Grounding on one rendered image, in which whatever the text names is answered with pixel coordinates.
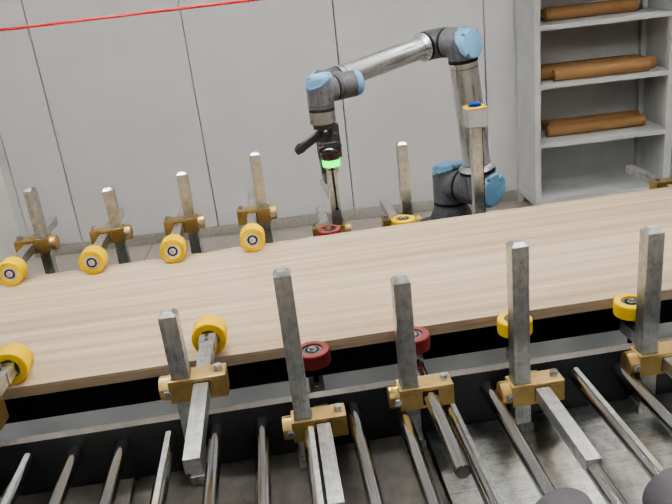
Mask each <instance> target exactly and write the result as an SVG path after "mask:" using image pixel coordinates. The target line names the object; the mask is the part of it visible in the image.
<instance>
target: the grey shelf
mask: <svg viewBox="0 0 672 504"><path fill-rule="evenodd" d="M598 1H607V0H513V12H514V65H515V118H516V171H517V201H518V202H522V201H524V197H525V198H526V199H527V200H528V201H529V202H530V203H532V204H533V205H534V206H536V205H541V204H544V203H553V202H561V201H569V200H578V199H585V198H593V197H600V196H607V195H614V194H621V193H628V192H635V191H642V190H649V185H650V184H648V183H646V182H644V181H642V180H640V179H638V178H636V177H634V176H632V175H630V174H628V173H626V165H632V164H633V165H635V166H637V167H640V168H642V169H644V170H646V171H648V172H650V173H652V174H654V175H657V176H659V177H661V178H667V177H668V176H669V159H670V143H671V126H672V0H638V1H639V6H638V10H637V11H632V12H623V13H615V14H606V15H597V16H589V17H580V18H572V19H563V20H554V21H546V22H544V21H540V9H544V8H547V7H555V6H564V5H573V4H581V3H590V2H598ZM638 35H639V44H638ZM630 54H636V55H640V54H642V55H643V56H651V55H655V57H656V66H655V67H654V68H650V70H649V71H644V72H635V73H626V74H617V75H608V76H599V77H590V78H582V79H573V80H564V81H555V82H553V80H552V79H550V80H541V65H542V64H551V63H559V62H568V61H577V60H586V59H595V58H603V57H612V56H621V55H630ZM636 83H637V92H636ZM635 107H636V110H639V113H640V114H645V116H646V124H645V125H642V126H634V127H626V128H618V129H610V130H602V131H594V132H586V133H579V134H571V135H563V136H555V137H546V134H545V130H541V120H550V119H559V118H568V117H577V116H586V115H595V114H604V113H613V112H622V111H631V110H635ZM634 137H635V139H634ZM633 155H634V163H633Z"/></svg>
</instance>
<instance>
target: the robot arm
mask: <svg viewBox="0 0 672 504"><path fill-rule="evenodd" d="M482 48H483V41H482V37H481V35H480V33H479V32H478V31H477V30H476V29H475V28H473V27H466V26H461V27H441V28H435V29H430V30H425V31H422V32H419V33H417V34H415V35H414V36H413V39H411V40H408V41H406V42H403V43H400V44H397V45H394V46H391V47H389V48H386V49H383V50H380V51H377V52H375V53H372V54H369V55H366V56H363V57H360V58H358V59H355V60H352V61H349V62H346V63H343V64H341V65H338V66H333V67H330V68H327V69H325V70H320V69H318V70H315V71H313V72H312V73H311V74H310V75H309V76H308V77H306V79H305V84H306V86H305V89H306V93H307V101H308V110H309V119H310V124H311V125H313V129H314V130H317V131H316V132H315V133H313V134H312V135H311V136H309V137H308V138H307V139H305V140H304V141H303V142H301V143H299V144H297V145H296V147H295V152H296V154H297V155H300V154H302V153H304V152H305V151H306V150H307V149H308V148H309V147H311V146H312V145H313V144H315V143H316V145H317V153H318V157H319V162H320V169H321V175H322V180H323V182H324V183H325V184H327V177H326V168H324V167H323V164H322V156H321V152H323V150H324V149H325V148H333V149H336V150H339V155H340V157H342V147H341V146H342V144H341V141H340V134H339V125H338V123H337V122H336V116H335V106H334V101H338V100H342V99H347V98H351V97H357V96H359V95H361V94H362V93H363V92H364V89H365V80H368V79H371V78H373V77H376V76H379V75H381V74H384V73H387V72H389V71H392V70H395V69H397V68H400V67H402V66H405V65H408V64H410V63H413V62H416V61H418V60H419V61H421V62H427V61H430V60H433V59H438V58H448V65H449V67H450V74H451V81H452V89H453V96H454V103H455V110H456V118H457V125H458V132H459V139H460V147H461V154H462V160H461V159H453V160H446V161H441V162H438V163H436V164H434V165H433V167H432V182H433V198H434V207H433V211H432V214H431V217H430V220H436V219H443V218H450V217H458V216H465V215H472V212H471V209H470V207H469V205H468V204H471V205H472V184H471V160H470V137H469V129H468V128H466V127H465V126H463V117H462V108H463V107H462V106H463V105H469V103H470V102H480V103H482V104H483V100H482V92H481V84H480V75H479V67H478V56H479V55H480V54H481V52H482V51H481V49H482ZM335 122H336V123H335ZM325 130H327V131H326V132H324V131H325ZM483 152H484V178H485V207H486V208H491V207H494V206H496V205H497V204H498V203H499V202H500V200H502V198H503V196H504V193H505V190H506V186H505V185H506V181H505V178H504V177H503V176H502V175H501V174H499V173H496V168H495V163H494V162H492V161H491V160H490V159H489V150H488V142H487V134H486V127H484V128H483Z"/></svg>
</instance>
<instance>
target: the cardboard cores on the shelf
mask: <svg viewBox="0 0 672 504"><path fill-rule="evenodd" d="M638 6H639V1H638V0H607V1H598V2H590V3H581V4H573V5H564V6H555V7H547V8H544V9H540V21H544V22H546V21H554V20H563V19H572V18H580V17H589V16H597V15H606V14H615V13H623V12H632V11H637V10H638ZM655 66H656V57H655V55H651V56H643V55H642V54H640V55H636V54H630V55H621V56H612V57H603V58H595V59H586V60H577V61H568V62H559V63H551V64H542V65H541V80H550V79H552V80H553V82H555V81H564V80H573V79H582V78H590V77H599V76H608V75H617V74H626V73H635V72H644V71H649V70H650V68H654V67H655ZM645 124H646V116H645V114H640V113H639V110H631V111H622V112H613V113H604V114H595V115H586V116H577V117H568V118H559V119H550V120H541V130H545V134H546V137H555V136H563V135H571V134H579V133H586V132H594V131H602V130H610V129H618V128H626V127H634V126H642V125H645Z"/></svg>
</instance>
